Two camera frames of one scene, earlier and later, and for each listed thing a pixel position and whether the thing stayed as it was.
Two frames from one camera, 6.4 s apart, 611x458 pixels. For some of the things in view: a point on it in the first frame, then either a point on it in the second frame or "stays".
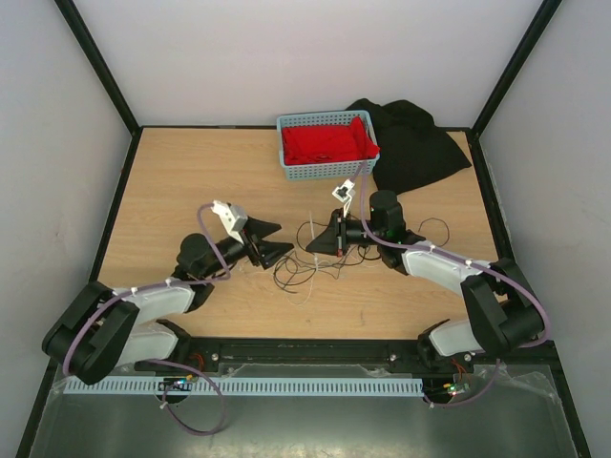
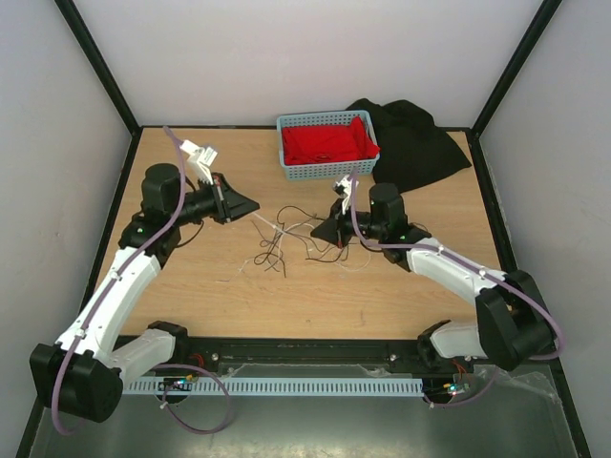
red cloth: x=317 y=144 stays
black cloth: x=411 y=148 stays
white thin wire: x=313 y=263 to x=281 y=233
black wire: x=300 y=266 to x=306 y=239
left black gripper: x=267 y=252 to x=229 y=204
